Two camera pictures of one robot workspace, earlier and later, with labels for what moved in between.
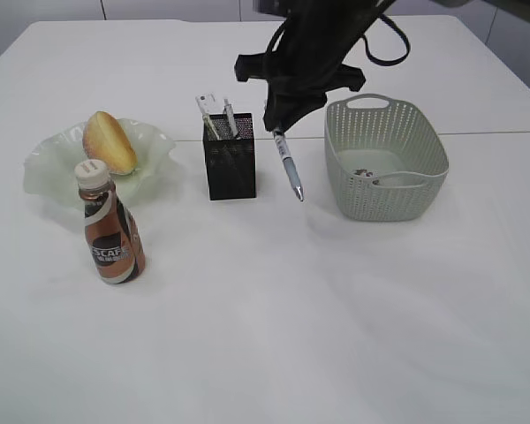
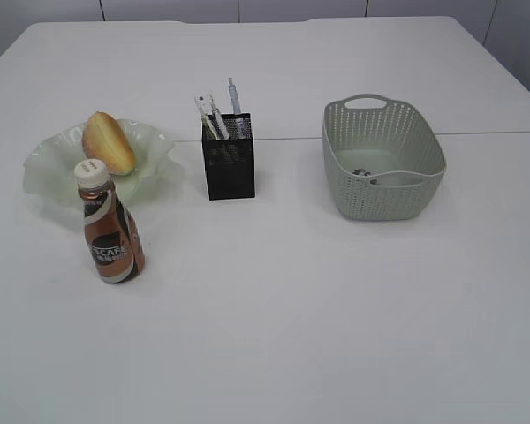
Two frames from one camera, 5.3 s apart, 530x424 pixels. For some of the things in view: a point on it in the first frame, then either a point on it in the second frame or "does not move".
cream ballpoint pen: [207, 120] does not move
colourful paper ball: [363, 172] does not move
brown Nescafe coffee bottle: [117, 245] does not move
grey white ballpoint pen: [227, 106] → [221, 123]
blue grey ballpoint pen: [288, 163] → [238, 120]
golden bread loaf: [105, 139] does not move
